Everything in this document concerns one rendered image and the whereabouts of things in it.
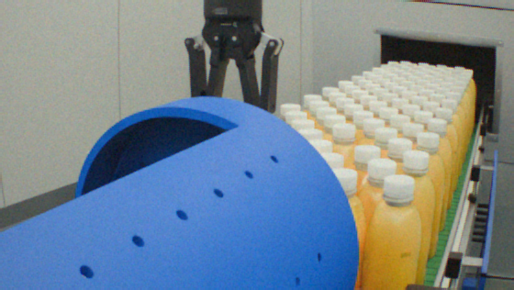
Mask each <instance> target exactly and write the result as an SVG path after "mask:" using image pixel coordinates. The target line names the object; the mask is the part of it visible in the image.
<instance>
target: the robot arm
mask: <svg viewBox="0 0 514 290"><path fill-rule="evenodd" d="M262 15H263V0H204V17H205V18H204V20H205V24H204V26H203V28H202V31H201V33H200V34H198V35H196V36H194V37H189V38H185V39H184V44H185V47H186V49H187V52H188V54H189V58H188V61H189V73H190V85H191V97H220V98H222V94H223V87H224V81H225V75H226V70H227V65H228V64H229V61H230V59H233V60H235V62H236V66H237V67H238V68H239V72H240V81H241V87H242V92H243V99H244V103H246V104H249V105H252V106H256V107H258V108H260V109H262V110H264V111H266V112H268V113H270V114H274V113H275V111H276V101H277V85H278V74H277V70H278V56H279V54H280V52H281V49H282V48H283V46H284V41H283V40H282V39H281V38H278V39H276V38H274V37H272V36H270V35H268V34H266V33H265V31H264V29H263V25H262ZM206 43H207V45H208V46H209V48H210V49H211V52H210V57H209V65H210V70H209V76H208V82H207V68H206V56H205V52H206V51H205V47H206ZM260 43H262V51H263V60H262V77H261V94H260V92H259V86H258V81H257V75H256V70H255V63H256V60H255V54H254V52H255V50H256V49H257V47H258V46H259V44H260Z"/></svg>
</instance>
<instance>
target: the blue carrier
mask: <svg viewBox="0 0 514 290"><path fill-rule="evenodd" d="M338 180H339V179H338V178H337V176H336V174H335V173H334V172H333V171H332V169H331V168H330V165H329V164H328V163H327V161H326V160H325V159H324V157H323V156H322V155H321V154H320V153H319V152H318V150H317V149H316V148H315V147H314V146H313V145H312V144H311V143H310V142H309V141H308V140H307V139H306V138H303V137H302V136H301V135H300V134H299V133H298V132H296V130H295V129H294V128H292V127H291V126H290V125H288V124H287V123H285V122H284V121H283V120H282V119H280V118H279V117H276V116H274V115H273V114H270V113H268V112H266V111H264V110H262V109H260V108H258V107H256V106H252V105H249V104H246V103H243V102H239V101H235V100H231V99H227V98H220V97H190V98H185V99H180V100H176V101H172V102H170V103H166V104H164V105H162V106H156V107H154V108H150V109H147V110H144V111H140V112H138V113H135V114H132V115H131V116H128V117H125V118H123V119H121V120H119V121H118V123H116V124H115V125H113V126H112V127H110V129H108V130H107V131H106V132H105V133H104V134H103V135H102V137H100V139H99V140H98V141H97V142H96V143H95V145H94V147H93V148H92V149H91V150H90V151H89V154H88V156H87V158H86V159H85V160H84V165H83V167H82V169H81V171H80V176H79V179H78V181H77V187H76V192H75V196H74V198H75V199H74V200H72V201H70V202H68V203H64V204H63V205H61V206H58V207H55V208H53V209H52V210H51V211H47V212H45V213H43V214H41V215H38V216H36V217H34V218H31V219H29V220H28V221H26V222H25V221H24V222H23V223H21V224H19V225H16V226H14V227H12V228H10V229H9V230H7V229H6V230H5V231H4V232H0V290H353V289H354V287H355V285H356V281H357V274H358V266H359V248H360V247H359V240H358V234H357V227H356V223H355V220H354V216H353V213H352V207H351V204H350V202H349V200H348V198H347V196H346V194H345V193H344V191H343V189H342V187H341V184H340V183H339V181H338Z"/></svg>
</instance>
